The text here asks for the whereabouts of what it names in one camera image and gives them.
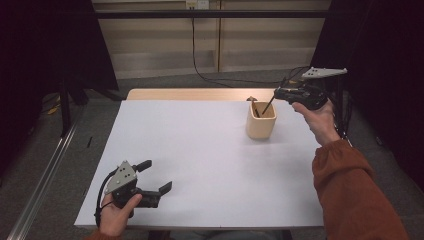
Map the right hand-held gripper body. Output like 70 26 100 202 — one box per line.
288 66 348 111

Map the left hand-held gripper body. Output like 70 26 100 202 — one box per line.
104 160 163 219

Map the black brush with square head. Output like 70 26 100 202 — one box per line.
261 95 276 116

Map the black brush with tan tip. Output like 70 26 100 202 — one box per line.
247 95 262 118

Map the beige square cup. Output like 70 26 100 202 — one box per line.
245 101 278 140

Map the person's right hand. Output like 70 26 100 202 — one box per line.
291 98 342 148

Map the person's left hand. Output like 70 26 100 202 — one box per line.
98 193 144 238

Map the white table sheet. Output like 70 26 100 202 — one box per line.
73 99 326 230

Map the black curtain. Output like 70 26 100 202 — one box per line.
0 0 119 174
304 0 424 191

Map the black horizontal bar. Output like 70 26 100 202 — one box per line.
94 9 331 19

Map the left hand-held gripper cable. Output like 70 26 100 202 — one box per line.
94 168 119 228

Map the aluminium rail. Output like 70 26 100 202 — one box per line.
333 113 354 148
6 109 88 240

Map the black wall cable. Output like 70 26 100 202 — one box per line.
191 16 311 88

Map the white wall socket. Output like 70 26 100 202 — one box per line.
185 0 210 10

